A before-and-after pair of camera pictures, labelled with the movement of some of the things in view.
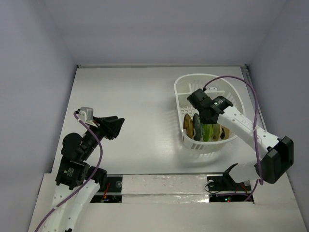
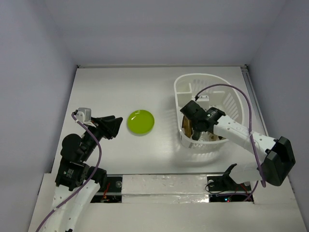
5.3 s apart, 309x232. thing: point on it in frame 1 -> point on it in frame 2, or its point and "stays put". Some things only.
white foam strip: x=188 y=188 stays put
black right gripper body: x=207 y=116 -> x=194 y=121
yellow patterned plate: x=188 y=125 stays put
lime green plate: x=207 y=129 -> x=140 y=122
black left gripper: x=115 y=128 stays put
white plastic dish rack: x=213 y=86 stays put
